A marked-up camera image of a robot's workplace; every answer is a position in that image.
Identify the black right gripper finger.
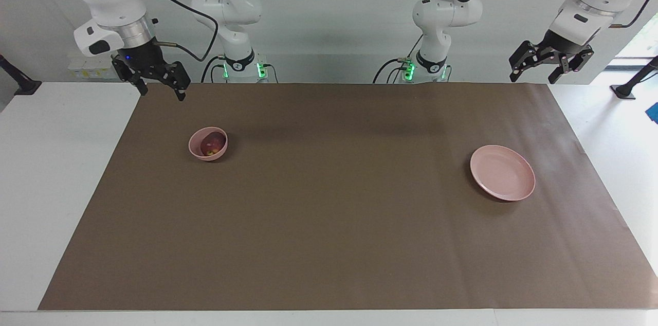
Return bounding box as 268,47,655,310
162,61,192,102
112,57,150,97

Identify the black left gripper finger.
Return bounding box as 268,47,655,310
547,46,595,85
509,40,545,83

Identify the dark red apple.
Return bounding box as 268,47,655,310
200,132,226,157

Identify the pink bowl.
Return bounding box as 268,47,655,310
188,126,229,162

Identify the pink plate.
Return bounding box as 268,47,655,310
469,144,537,202

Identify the brown table mat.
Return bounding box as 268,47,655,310
38,82,658,311

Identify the black right base cable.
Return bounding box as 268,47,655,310
200,56,227,84

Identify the black base cable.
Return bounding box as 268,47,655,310
200,56,227,84
372,57,413,84

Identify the white wall socket strip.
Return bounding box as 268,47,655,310
68,56,124,80

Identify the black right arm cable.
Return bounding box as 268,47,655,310
126,0,220,63

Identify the black left base cable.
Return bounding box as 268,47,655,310
372,57,413,84

